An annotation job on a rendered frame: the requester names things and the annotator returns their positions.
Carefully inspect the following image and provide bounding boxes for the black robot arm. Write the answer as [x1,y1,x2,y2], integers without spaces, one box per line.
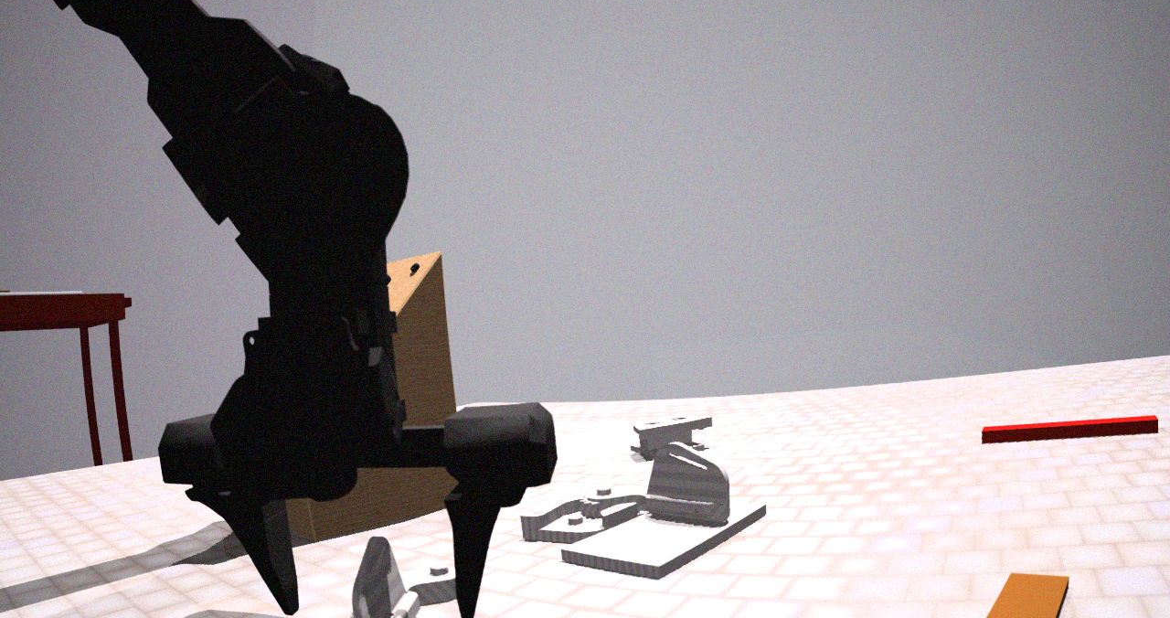
[54,0,410,506]

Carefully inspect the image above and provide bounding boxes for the orange flat bar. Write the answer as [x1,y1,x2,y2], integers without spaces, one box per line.
[986,574,1069,618]

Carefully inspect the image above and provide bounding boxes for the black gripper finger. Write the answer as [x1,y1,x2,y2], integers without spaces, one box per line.
[185,487,300,616]
[443,483,527,618]

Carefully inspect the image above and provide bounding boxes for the red long bar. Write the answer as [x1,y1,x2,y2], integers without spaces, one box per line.
[982,416,1158,442]

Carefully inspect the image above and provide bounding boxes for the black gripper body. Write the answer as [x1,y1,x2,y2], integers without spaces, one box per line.
[158,284,558,490]

